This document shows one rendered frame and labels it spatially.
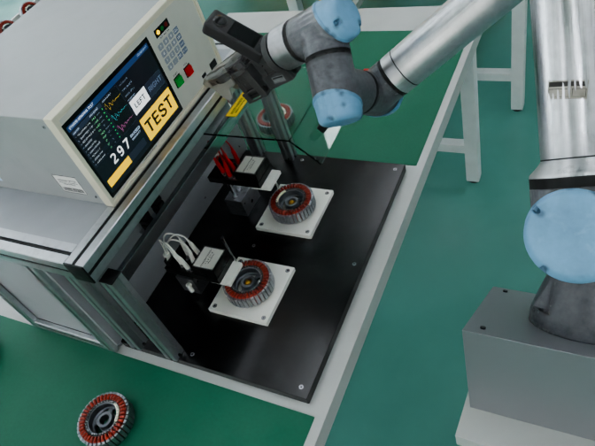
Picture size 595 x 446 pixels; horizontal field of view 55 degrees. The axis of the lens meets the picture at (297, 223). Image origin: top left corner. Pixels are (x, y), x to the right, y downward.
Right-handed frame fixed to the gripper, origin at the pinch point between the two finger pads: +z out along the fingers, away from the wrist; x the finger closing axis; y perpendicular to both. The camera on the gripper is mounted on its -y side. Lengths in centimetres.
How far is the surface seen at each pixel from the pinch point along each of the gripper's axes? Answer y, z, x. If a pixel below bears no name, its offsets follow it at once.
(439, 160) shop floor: 112, 42, 105
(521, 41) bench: 90, 2, 140
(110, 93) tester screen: -10.8, 2.8, -16.3
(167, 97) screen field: -1.9, 6.9, -4.8
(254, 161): 23.8, 12.4, 4.7
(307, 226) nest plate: 41.7, 6.7, -1.4
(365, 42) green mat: 39, 21, 79
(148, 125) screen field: -1.4, 7.1, -12.5
